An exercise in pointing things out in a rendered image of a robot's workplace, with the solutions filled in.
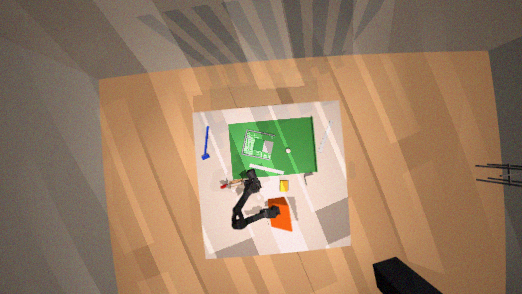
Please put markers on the blue putter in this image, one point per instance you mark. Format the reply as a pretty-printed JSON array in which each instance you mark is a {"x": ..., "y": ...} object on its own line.
[{"x": 205, "y": 155}]

